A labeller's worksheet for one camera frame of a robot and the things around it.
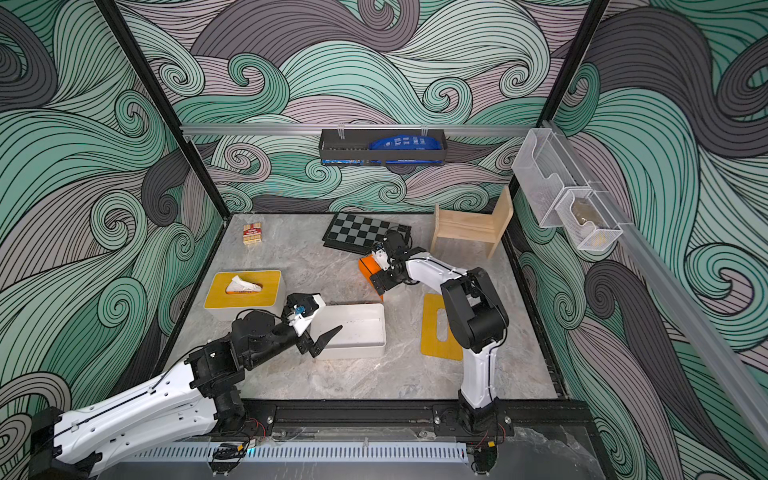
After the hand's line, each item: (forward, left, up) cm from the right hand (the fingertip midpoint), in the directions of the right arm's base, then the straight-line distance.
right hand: (393, 277), depth 98 cm
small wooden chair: (+17, -30, +6) cm, 35 cm away
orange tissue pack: (-9, +46, +10) cm, 48 cm away
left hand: (-20, +17, +20) cm, 33 cm away
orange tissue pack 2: (+2, +8, +5) cm, 9 cm away
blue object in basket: (+29, -5, +33) cm, 44 cm away
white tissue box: (-12, +60, -2) cm, 62 cm away
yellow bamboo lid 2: (-21, -10, -2) cm, 24 cm away
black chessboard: (+19, +12, +1) cm, 23 cm away
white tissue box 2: (-18, +10, -4) cm, 21 cm away
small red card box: (+22, +54, -1) cm, 58 cm away
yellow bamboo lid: (-11, +52, +7) cm, 54 cm away
